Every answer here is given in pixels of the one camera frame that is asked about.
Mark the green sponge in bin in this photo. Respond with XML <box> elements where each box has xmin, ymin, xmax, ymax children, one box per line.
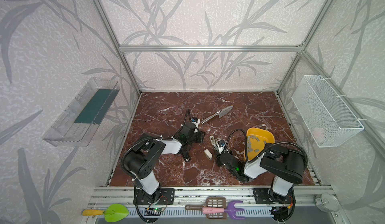
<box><xmin>74</xmin><ymin>89</ymin><xmax>119</xmax><ymax>125</ymax></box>

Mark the black stapler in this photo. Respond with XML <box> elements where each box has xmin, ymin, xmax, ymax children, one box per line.
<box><xmin>180</xmin><ymin>145</ymin><xmax>191</xmax><ymax>162</ymax></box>

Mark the pink object in basket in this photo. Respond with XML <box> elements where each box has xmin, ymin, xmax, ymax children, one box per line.
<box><xmin>312</xmin><ymin>127</ymin><xmax>325</xmax><ymax>142</ymax></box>

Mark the purple toy rake pink handle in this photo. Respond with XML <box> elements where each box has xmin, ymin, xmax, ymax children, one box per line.
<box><xmin>202</xmin><ymin>201</ymin><xmax>246</xmax><ymax>220</ymax></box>

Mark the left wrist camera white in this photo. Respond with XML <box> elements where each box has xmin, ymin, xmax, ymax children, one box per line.
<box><xmin>190</xmin><ymin>117</ymin><xmax>200</xmax><ymax>133</ymax></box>

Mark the round metal tin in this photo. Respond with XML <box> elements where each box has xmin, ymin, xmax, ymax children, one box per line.
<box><xmin>314</xmin><ymin>193</ymin><xmax>340</xmax><ymax>213</ymax></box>

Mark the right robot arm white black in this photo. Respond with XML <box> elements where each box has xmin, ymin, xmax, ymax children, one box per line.
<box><xmin>210</xmin><ymin>127</ymin><xmax>308</xmax><ymax>205</ymax></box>

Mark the white wire mesh basket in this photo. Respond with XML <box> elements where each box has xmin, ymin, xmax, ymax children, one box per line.
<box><xmin>292</xmin><ymin>75</ymin><xmax>365</xmax><ymax>148</ymax></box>

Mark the clear plastic wall bin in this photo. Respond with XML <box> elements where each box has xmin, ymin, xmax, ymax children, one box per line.
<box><xmin>42</xmin><ymin>77</ymin><xmax>120</xmax><ymax>147</ymax></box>

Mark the green toy shovel yellow handle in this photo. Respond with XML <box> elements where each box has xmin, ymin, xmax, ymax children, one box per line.
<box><xmin>82</xmin><ymin>204</ymin><xmax>130</xmax><ymax>223</ymax></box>

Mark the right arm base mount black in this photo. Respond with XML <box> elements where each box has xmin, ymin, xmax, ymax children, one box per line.
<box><xmin>253</xmin><ymin>187</ymin><xmax>296</xmax><ymax>206</ymax></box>

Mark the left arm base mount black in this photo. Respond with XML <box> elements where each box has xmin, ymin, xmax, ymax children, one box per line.
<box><xmin>133</xmin><ymin>188</ymin><xmax>175</xmax><ymax>205</ymax></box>

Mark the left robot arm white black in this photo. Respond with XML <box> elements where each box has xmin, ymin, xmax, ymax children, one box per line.
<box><xmin>120</xmin><ymin>122</ymin><xmax>206</xmax><ymax>198</ymax></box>

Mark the yellow plastic tray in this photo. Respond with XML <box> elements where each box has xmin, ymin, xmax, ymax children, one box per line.
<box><xmin>245</xmin><ymin>127</ymin><xmax>275</xmax><ymax>160</ymax></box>

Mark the brown toy spatula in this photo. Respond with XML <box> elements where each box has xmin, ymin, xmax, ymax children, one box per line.
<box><xmin>184</xmin><ymin>197</ymin><xmax>227</xmax><ymax>220</ymax></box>

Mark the small beige stapler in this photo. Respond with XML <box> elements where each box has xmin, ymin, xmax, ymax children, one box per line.
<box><xmin>209</xmin><ymin>136</ymin><xmax>218</xmax><ymax>149</ymax></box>
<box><xmin>204</xmin><ymin>149</ymin><xmax>213</xmax><ymax>160</ymax></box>

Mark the silver metal trowel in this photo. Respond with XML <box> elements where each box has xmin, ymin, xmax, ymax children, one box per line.
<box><xmin>201</xmin><ymin>105</ymin><xmax>233</xmax><ymax>124</ymax></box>

